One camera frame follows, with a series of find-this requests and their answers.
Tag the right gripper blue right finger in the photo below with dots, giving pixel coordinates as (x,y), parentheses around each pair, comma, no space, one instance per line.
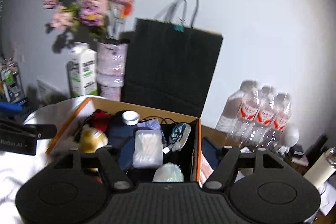
(219,164)

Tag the yellow white plush toy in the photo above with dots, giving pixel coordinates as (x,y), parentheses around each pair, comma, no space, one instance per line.
(90,139)

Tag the black paper shopping bag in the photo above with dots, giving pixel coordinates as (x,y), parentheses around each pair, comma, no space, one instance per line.
(170,70)

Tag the cotton swab plastic box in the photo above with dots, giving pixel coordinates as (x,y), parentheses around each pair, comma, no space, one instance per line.
(148,148)

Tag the white green milk carton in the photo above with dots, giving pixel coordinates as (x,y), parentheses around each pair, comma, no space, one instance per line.
(82,71)

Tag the iridescent shell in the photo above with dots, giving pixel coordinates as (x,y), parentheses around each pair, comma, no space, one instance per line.
(168,172)

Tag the purple cloth pouch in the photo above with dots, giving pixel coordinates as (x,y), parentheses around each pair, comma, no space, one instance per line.
(152,124)

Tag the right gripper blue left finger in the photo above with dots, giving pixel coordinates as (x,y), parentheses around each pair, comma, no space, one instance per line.
(109,169)

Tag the white round lamp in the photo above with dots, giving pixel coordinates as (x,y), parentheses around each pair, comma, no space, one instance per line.
(290,135)

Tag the purple glass vase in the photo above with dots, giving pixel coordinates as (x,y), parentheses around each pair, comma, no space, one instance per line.
(111,62)

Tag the green binder clip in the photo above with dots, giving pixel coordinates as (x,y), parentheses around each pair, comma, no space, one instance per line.
(179,28)

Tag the dried pink purple flowers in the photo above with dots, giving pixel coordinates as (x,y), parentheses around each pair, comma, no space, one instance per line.
(86,21)

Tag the dark blue zip pouch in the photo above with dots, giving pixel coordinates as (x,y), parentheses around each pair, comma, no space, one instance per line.
(122,137)

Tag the red orange cardboard box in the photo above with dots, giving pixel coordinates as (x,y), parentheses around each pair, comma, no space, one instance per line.
(189,159)

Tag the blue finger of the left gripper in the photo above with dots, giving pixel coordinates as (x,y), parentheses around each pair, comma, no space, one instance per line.
(6,107)

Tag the white terry towel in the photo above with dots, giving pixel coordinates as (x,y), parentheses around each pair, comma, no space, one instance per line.
(16,169)

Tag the water bottle pack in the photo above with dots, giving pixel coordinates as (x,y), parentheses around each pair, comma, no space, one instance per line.
(255,116)

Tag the white thermos bottle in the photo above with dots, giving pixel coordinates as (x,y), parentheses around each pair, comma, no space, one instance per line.
(322,169)

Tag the white screw cap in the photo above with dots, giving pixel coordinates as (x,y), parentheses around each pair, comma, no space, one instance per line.
(130,118)

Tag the red rose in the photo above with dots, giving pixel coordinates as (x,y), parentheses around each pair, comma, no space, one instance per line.
(100,120)

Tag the white round charger with cable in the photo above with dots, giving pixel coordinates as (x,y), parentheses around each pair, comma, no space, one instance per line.
(167,125)

